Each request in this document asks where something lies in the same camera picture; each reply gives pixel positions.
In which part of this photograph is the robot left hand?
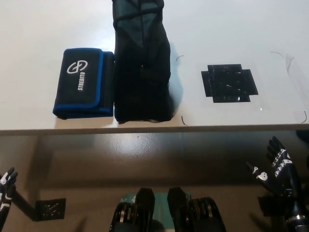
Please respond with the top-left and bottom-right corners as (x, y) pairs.
(0, 166), (19, 232)

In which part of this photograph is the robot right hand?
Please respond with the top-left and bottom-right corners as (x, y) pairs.
(246, 135), (297, 197)

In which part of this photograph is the black fabric lunch bag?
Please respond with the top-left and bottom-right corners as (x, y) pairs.
(112, 0), (173, 124)

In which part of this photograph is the clear plastic film sheet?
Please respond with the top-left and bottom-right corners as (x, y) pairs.
(175, 50), (308, 127)

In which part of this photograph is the black tape cross marker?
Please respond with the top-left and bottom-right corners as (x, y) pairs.
(200, 63), (259, 104)

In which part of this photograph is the black blue-trimmed Strebito case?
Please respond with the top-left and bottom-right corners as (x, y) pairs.
(52, 48), (115, 120)

